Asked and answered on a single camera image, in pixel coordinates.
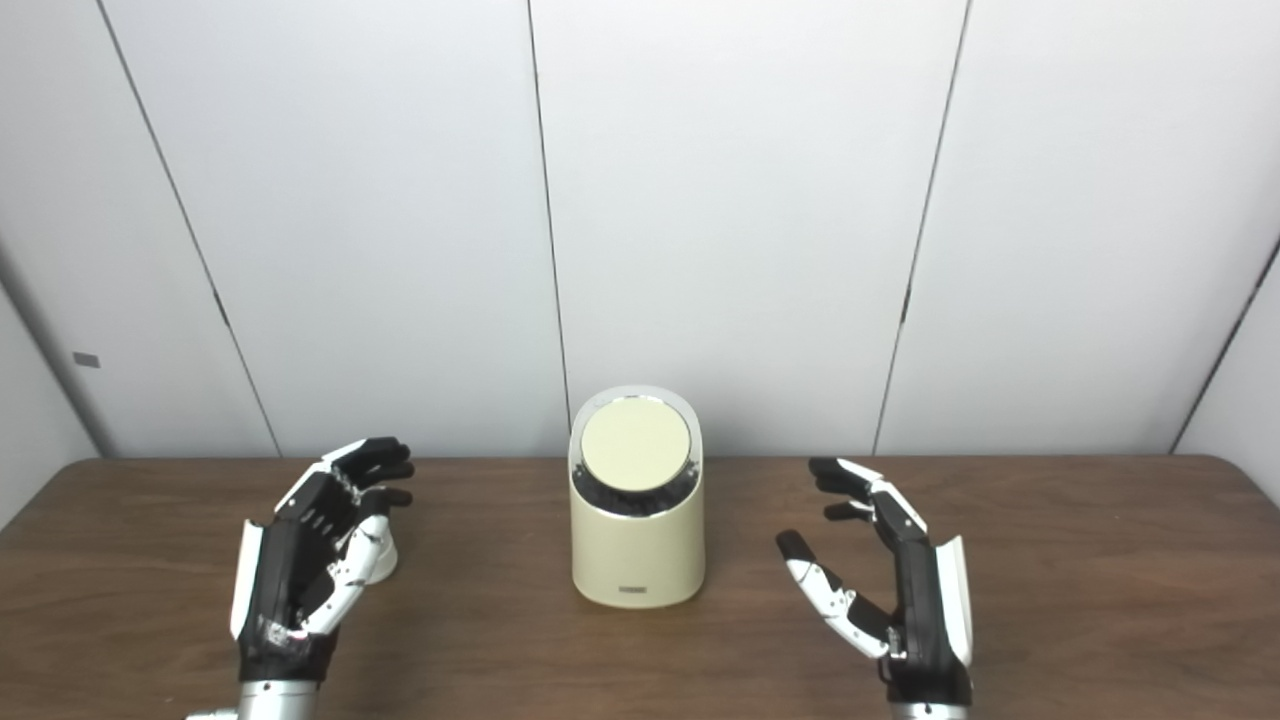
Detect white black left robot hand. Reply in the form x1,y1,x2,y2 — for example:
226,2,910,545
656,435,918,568
230,437,415,686

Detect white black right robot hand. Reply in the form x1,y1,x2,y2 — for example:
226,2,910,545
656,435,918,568
776,457,974,706

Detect cream-colored round bin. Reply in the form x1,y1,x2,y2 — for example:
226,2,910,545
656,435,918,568
569,386,706,609

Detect cream round bin lid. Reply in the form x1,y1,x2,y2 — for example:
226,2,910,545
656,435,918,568
580,396,692,492

